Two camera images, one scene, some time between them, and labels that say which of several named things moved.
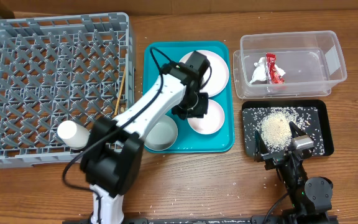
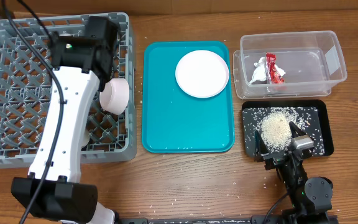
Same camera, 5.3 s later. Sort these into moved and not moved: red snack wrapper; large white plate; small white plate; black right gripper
Moved: small white plate
Not moved: large white plate; black right gripper; red snack wrapper
